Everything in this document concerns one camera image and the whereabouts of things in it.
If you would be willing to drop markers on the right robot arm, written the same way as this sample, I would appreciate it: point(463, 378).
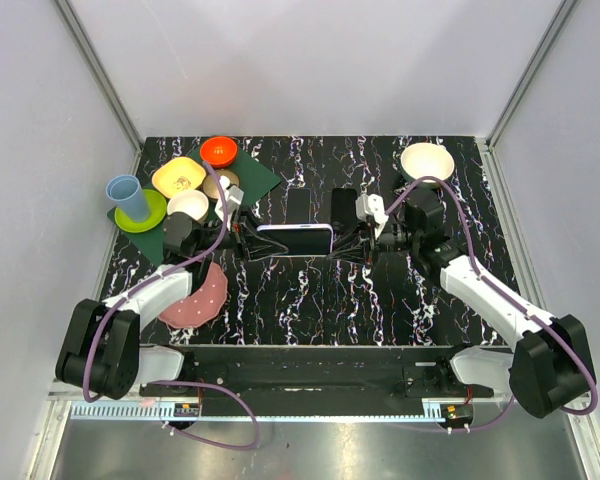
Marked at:
point(548, 364)

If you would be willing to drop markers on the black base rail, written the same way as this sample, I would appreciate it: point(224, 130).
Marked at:
point(327, 381)

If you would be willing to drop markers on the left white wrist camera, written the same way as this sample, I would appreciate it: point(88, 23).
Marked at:
point(229, 200)

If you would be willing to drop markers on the bronze metal bowl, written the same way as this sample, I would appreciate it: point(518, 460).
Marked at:
point(211, 190)

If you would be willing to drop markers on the pink dotted plate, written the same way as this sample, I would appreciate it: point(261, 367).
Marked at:
point(203, 305)

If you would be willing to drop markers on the red bowl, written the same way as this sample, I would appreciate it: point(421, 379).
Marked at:
point(219, 151)

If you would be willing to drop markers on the right aluminium frame post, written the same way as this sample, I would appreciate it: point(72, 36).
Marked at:
point(553, 31)

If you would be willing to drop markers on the dark green mat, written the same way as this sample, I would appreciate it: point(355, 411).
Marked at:
point(256, 181)

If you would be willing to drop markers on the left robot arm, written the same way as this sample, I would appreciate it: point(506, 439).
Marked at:
point(101, 352)

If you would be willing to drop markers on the left aluminium frame post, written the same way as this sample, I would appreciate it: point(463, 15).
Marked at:
point(91, 59)

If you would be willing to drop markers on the blue cup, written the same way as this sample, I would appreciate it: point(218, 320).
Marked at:
point(128, 195)

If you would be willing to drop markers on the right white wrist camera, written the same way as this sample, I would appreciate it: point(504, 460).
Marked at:
point(370, 209)

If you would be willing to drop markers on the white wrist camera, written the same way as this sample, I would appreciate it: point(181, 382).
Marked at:
point(229, 200)
point(370, 209)

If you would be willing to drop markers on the black phone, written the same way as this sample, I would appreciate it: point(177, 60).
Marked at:
point(298, 207)

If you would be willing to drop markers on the small white bowl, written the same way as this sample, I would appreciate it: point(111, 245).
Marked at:
point(193, 203)

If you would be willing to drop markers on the yellow square plate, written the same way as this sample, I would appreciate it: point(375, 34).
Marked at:
point(178, 175)

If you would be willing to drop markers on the large white bowl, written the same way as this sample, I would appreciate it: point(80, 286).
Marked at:
point(426, 159)

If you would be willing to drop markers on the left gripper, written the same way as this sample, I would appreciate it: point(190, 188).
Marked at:
point(238, 238)

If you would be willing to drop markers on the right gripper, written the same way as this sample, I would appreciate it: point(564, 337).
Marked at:
point(347, 249)

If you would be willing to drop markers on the aluminium frame post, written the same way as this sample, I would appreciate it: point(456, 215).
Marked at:
point(91, 59)
point(553, 31)

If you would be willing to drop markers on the lime green plate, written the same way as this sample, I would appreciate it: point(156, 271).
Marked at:
point(158, 206)

